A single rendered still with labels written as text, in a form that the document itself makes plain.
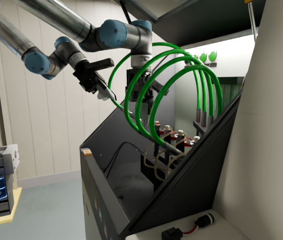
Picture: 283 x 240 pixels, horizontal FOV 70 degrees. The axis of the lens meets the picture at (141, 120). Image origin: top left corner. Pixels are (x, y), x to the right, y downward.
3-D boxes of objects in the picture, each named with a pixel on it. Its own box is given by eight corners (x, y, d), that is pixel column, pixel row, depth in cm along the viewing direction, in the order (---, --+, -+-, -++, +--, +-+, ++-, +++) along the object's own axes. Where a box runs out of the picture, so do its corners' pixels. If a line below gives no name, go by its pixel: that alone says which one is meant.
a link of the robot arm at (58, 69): (28, 66, 82) (48, 48, 81) (40, 68, 93) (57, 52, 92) (43, 81, 83) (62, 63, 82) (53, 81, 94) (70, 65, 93)
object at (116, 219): (82, 178, 103) (80, 148, 100) (91, 176, 105) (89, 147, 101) (119, 295, 47) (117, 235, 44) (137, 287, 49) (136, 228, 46)
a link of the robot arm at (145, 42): (123, 21, 68) (139, 26, 75) (123, 55, 70) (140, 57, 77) (141, 16, 63) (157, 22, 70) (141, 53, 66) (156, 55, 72)
